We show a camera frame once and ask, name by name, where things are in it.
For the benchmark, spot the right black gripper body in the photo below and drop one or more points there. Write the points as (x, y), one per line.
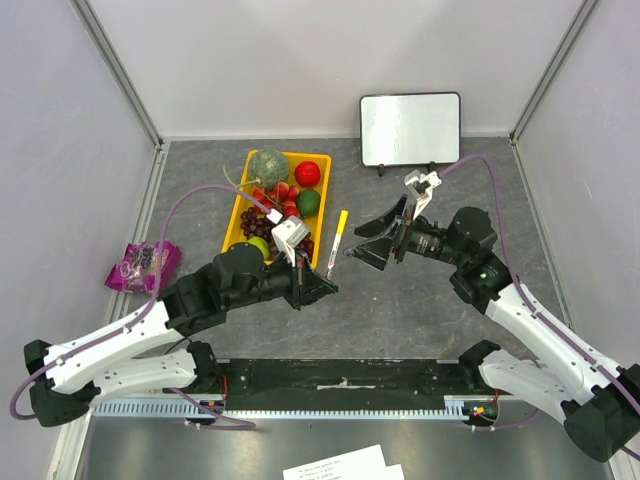
(400, 240)

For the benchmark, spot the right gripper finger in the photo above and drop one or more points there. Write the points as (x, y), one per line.
(379, 224)
(376, 252)

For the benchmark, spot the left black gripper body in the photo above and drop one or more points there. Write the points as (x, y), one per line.
(281, 280)

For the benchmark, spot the white whiteboard marker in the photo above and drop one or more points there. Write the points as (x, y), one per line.
(333, 255)

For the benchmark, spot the yellow marker cap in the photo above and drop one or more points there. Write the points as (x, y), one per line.
(344, 214)

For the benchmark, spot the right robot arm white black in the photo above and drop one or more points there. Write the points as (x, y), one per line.
(592, 396)

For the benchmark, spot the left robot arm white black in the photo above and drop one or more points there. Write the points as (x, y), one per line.
(71, 378)

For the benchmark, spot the green pear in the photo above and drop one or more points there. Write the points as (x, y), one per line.
(262, 245)

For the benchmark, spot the dark red grapes bunch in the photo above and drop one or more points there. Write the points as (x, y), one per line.
(254, 223)

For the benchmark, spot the green mango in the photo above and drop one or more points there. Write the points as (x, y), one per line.
(308, 202)

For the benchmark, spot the red strawberries bunch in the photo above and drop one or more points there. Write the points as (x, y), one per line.
(283, 197)

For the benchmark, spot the red apple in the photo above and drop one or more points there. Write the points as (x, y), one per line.
(307, 174)

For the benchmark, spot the green netted melon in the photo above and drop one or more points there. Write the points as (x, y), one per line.
(268, 167)

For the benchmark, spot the purple snack bag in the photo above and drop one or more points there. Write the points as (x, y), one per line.
(136, 272)

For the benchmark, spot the white paper sheets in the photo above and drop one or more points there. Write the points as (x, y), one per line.
(366, 463)

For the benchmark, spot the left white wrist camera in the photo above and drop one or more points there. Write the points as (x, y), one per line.
(287, 235)

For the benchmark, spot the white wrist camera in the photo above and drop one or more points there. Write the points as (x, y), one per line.
(421, 186)
(287, 235)

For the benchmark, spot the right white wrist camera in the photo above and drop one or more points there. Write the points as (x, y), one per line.
(421, 186)

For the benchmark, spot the small whiteboard black frame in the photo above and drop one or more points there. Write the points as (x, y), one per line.
(410, 129)

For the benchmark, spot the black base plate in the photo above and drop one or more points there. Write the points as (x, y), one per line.
(339, 384)

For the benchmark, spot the white slotted cable duct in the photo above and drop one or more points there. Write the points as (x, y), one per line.
(176, 408)

